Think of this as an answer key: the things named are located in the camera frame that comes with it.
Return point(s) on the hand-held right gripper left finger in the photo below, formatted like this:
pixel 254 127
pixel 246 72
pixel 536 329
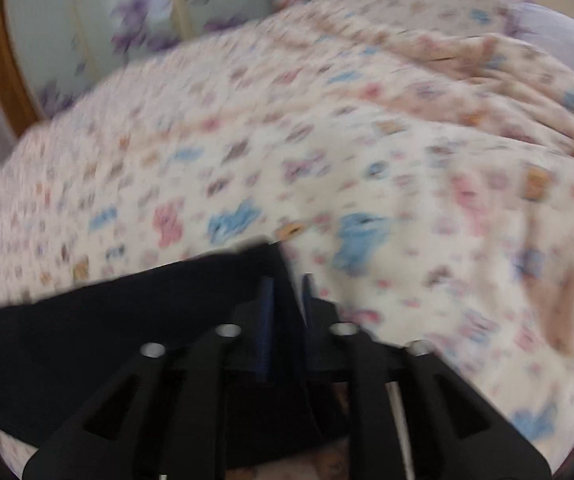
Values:
pixel 264 325

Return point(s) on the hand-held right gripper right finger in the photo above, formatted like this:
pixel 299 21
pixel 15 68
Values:
pixel 309 310

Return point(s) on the black pants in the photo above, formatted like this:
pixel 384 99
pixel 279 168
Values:
pixel 92 340

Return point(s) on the floral printed bed sheet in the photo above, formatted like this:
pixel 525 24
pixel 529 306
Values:
pixel 177 160

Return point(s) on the floral printed quilt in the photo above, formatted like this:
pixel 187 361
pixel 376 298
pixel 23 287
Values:
pixel 507 125

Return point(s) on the floral glass wardrobe door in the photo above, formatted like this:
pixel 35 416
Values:
pixel 117 25

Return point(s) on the lilac pillow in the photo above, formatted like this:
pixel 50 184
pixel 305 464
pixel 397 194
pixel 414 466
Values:
pixel 557 35

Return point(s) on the wooden wardrobe frame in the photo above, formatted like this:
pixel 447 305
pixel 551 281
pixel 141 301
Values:
pixel 9 85

